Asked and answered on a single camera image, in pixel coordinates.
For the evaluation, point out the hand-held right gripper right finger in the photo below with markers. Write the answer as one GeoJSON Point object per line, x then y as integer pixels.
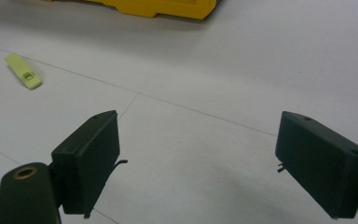
{"type": "Point", "coordinates": [320, 161]}

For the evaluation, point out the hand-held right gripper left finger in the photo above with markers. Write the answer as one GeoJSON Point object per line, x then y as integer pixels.
{"type": "Point", "coordinates": [87, 161]}

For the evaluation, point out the light green plastic whistle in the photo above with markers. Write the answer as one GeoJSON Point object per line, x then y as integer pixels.
{"type": "Point", "coordinates": [23, 71]}

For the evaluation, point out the yellow and black organizer cabinet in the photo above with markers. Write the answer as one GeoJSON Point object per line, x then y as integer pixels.
{"type": "Point", "coordinates": [155, 6]}

